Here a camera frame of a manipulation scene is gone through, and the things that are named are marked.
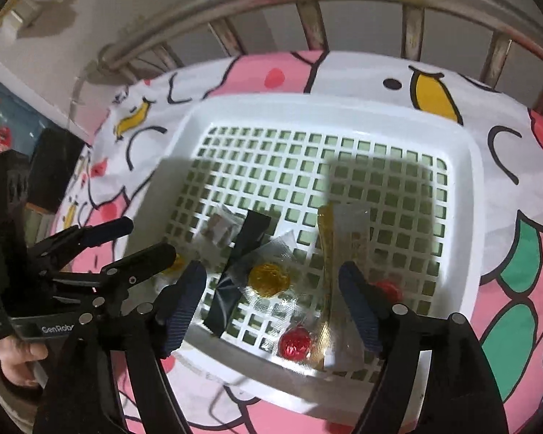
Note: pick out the blue water bottle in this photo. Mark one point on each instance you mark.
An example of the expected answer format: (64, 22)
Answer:
(0, 117)

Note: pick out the person's left forearm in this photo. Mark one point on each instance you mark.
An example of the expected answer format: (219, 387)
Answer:
(13, 407)

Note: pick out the pink printed blanket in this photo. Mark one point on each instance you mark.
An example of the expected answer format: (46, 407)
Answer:
(507, 244)

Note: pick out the white perforated plastic tray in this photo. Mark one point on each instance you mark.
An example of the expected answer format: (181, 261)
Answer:
(461, 181)

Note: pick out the red foil chocolate ball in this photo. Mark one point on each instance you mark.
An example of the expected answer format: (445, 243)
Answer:
(387, 290)
(294, 342)

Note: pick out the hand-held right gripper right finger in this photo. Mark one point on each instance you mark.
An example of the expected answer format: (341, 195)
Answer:
(357, 307)

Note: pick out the small wall shelf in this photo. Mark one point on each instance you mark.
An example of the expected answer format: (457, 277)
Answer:
(20, 18)

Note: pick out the black snack packet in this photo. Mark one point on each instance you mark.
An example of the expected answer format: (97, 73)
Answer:
(240, 275)

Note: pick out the black water dispenser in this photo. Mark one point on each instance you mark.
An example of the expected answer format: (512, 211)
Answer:
(54, 167)

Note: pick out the gold stick packet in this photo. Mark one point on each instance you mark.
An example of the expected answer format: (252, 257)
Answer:
(328, 244)

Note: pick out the person's left hand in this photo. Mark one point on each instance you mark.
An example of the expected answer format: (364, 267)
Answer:
(18, 361)

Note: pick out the white stick packet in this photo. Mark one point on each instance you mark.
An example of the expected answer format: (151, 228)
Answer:
(353, 235)

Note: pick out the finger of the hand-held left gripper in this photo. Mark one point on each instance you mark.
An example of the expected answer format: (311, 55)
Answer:
(151, 257)
(113, 228)

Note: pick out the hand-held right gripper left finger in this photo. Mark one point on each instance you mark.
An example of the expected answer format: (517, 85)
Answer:
(185, 307)

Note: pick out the clear nougat packet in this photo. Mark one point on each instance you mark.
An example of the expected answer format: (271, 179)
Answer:
(219, 228)

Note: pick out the gold foil chocolate ball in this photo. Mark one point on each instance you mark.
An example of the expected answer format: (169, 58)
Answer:
(179, 263)
(269, 280)

